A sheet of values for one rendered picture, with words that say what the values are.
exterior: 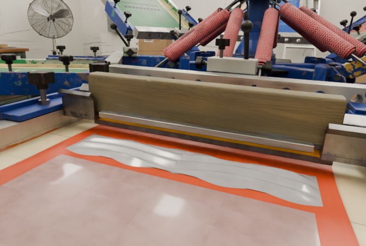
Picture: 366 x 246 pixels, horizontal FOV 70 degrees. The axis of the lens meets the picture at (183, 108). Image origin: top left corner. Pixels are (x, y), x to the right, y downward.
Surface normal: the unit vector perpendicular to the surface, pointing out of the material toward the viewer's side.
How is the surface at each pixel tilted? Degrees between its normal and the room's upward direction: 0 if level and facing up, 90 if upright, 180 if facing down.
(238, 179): 38
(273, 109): 90
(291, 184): 32
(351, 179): 0
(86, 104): 90
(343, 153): 90
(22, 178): 0
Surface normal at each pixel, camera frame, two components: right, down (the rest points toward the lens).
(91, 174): 0.04, -0.96
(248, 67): -0.35, 0.25
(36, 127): 0.94, 0.13
